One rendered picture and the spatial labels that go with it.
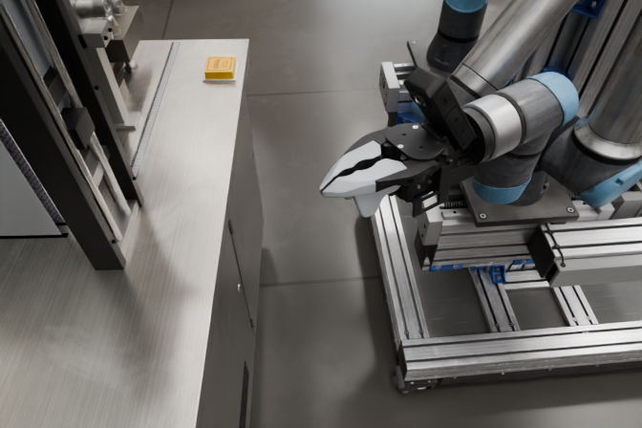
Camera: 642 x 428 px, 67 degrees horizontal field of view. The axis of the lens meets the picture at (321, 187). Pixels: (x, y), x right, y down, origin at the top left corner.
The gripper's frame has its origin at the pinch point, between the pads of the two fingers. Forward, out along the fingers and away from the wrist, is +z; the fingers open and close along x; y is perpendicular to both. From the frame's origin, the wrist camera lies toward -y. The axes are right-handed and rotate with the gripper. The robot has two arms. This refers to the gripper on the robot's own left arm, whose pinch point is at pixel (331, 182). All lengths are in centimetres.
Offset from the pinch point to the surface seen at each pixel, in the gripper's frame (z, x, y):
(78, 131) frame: 21.6, 33.2, 3.0
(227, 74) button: -13, 74, 22
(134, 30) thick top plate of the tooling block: 3, 88, 11
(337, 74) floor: -110, 184, 100
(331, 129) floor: -81, 145, 105
